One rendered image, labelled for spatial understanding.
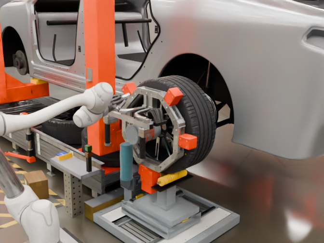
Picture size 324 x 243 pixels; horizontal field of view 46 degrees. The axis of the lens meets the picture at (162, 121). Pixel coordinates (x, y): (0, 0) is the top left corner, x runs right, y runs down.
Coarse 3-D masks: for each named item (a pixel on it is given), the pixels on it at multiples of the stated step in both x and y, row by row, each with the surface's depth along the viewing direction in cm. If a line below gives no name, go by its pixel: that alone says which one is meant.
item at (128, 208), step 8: (128, 208) 292; (136, 208) 293; (136, 216) 286; (144, 216) 280; (152, 216) 281; (192, 216) 282; (200, 216) 289; (144, 224) 281; (152, 224) 274; (160, 224) 275; (184, 224) 276; (192, 224) 284; (160, 232) 270; (168, 232) 265; (176, 232) 272
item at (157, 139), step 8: (136, 104) 271; (168, 120) 255; (168, 128) 257; (160, 136) 263; (168, 136) 257; (152, 144) 282; (160, 144) 266; (168, 144) 261; (152, 152) 276; (160, 152) 269; (168, 152) 260; (160, 160) 266
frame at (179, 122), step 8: (136, 88) 254; (144, 88) 251; (152, 88) 252; (136, 96) 257; (152, 96) 245; (160, 96) 240; (128, 104) 264; (168, 112) 238; (176, 112) 239; (176, 120) 234; (176, 128) 235; (184, 128) 238; (176, 136) 237; (136, 144) 274; (176, 144) 238; (136, 152) 270; (176, 152) 240; (136, 160) 269; (152, 160) 265; (168, 160) 246; (176, 160) 248; (152, 168) 259; (160, 168) 253
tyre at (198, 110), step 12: (144, 84) 261; (156, 84) 252; (168, 84) 246; (180, 84) 249; (192, 84) 255; (192, 96) 246; (204, 96) 252; (180, 108) 241; (192, 108) 239; (204, 108) 246; (192, 120) 237; (204, 120) 244; (192, 132) 238; (204, 132) 245; (204, 144) 249; (192, 156) 245; (204, 156) 260; (168, 168) 260; (180, 168) 253
